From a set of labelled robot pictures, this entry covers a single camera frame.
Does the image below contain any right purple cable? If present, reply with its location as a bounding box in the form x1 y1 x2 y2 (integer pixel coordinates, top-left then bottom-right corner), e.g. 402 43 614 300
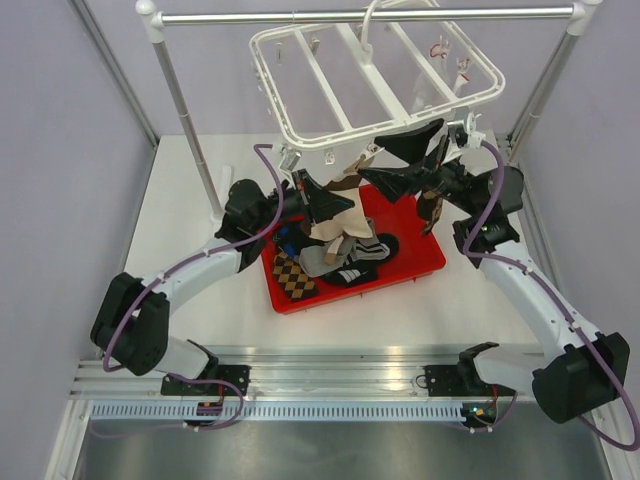
462 139 640 447

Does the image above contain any beige brown striped sock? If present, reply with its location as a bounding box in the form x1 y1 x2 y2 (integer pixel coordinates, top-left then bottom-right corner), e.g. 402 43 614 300
310 153 373 242
324 235 346 265

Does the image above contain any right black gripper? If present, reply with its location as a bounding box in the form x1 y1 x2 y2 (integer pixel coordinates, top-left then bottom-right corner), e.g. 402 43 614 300
358 116 481 217

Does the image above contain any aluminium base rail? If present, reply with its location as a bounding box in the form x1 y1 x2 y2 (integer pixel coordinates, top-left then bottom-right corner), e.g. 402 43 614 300
69 345 464 401

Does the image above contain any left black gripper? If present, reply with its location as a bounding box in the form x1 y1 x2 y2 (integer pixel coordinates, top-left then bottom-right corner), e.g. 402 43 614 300
252 169 355 231

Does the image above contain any brown argyle sock in bin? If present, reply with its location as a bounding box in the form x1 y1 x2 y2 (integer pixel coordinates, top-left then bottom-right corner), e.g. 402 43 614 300
272 252 319 303

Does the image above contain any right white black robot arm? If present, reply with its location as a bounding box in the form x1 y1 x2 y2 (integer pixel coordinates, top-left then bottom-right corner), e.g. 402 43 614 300
360 120 630 424

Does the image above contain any black blue sock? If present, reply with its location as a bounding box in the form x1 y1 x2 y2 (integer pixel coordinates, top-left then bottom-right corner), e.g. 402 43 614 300
320 236 399 288
272 227 308 259

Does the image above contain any metal clothes rack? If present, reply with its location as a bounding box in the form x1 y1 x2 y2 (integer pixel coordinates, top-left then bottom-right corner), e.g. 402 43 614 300
135 1 599 222

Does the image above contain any white clip sock hanger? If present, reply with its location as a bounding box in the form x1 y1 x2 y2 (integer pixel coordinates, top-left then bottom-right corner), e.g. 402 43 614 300
249 21 506 163

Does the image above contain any grey striped sock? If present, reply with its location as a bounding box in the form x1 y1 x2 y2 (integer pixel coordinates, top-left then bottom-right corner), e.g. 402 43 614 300
298 246 346 278
348 217 396 262

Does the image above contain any purple cable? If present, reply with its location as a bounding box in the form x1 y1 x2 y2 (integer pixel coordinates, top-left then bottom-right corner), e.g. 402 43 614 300
462 139 640 447
89 144 286 441

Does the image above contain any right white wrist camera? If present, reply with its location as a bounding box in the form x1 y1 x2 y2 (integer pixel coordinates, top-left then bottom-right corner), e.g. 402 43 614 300
447 116 486 149

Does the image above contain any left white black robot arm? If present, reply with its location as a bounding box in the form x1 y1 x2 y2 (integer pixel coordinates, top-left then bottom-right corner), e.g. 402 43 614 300
90 170 355 395

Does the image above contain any white glove with red trim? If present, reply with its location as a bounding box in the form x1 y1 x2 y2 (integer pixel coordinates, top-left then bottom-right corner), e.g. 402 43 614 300
410 36 472 113

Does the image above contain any grey striped sock back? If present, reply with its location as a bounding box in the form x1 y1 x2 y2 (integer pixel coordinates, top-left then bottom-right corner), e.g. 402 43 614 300
348 217 396 262

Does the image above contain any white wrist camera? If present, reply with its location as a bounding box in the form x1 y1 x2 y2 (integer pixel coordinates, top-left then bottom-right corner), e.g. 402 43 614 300
447 116 486 149
278 146 301 173

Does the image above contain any red plastic bin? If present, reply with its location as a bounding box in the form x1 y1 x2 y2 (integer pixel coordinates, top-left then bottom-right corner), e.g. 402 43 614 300
262 185 446 314

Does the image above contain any grey striped sock front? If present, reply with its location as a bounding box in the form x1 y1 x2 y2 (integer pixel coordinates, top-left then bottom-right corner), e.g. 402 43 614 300
298 246 346 278

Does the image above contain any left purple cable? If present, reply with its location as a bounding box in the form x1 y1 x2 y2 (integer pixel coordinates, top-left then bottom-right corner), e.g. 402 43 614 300
89 144 286 441

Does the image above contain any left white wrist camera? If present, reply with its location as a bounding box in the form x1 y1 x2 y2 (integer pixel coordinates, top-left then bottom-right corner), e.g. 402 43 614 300
278 146 301 173

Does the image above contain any white slotted cable duct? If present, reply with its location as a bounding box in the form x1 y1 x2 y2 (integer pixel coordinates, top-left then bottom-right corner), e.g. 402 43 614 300
91 401 465 422

